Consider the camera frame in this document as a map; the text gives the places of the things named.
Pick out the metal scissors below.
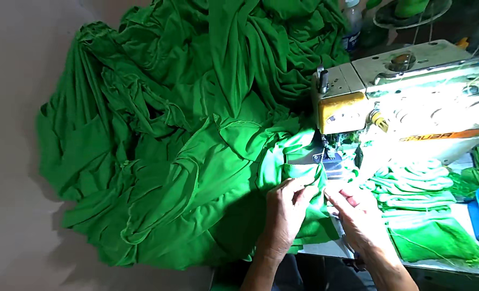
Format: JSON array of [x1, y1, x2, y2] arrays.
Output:
[[331, 217, 368, 272]]

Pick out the person's left hand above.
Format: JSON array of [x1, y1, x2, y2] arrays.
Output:
[[257, 177, 320, 262]]

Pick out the round thread stand plate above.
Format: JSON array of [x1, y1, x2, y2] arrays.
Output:
[[373, 0, 453, 30]]

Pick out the white sewing machine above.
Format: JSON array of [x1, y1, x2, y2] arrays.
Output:
[[311, 39, 479, 181]]

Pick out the pile of green garments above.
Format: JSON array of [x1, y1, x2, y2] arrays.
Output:
[[36, 0, 351, 271]]

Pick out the person's right hand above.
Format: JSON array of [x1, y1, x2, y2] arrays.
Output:
[[324, 182, 390, 263]]

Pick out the stack of folded green cloths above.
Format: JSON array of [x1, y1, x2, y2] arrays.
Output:
[[365, 158, 479, 264]]

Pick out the green thread cone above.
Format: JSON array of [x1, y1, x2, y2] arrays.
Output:
[[395, 0, 430, 18]]

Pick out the green fabric piece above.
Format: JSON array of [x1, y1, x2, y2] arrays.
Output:
[[256, 129, 340, 246]]

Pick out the person's legs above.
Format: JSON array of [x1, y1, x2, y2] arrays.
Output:
[[211, 253, 379, 291]]

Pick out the clear plastic bottle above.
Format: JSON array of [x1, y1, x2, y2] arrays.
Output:
[[342, 0, 363, 52]]

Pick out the person's right forearm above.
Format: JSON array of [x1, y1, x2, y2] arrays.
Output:
[[364, 251, 419, 291]]

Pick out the person's left forearm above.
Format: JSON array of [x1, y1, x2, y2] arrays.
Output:
[[240, 252, 284, 291]]

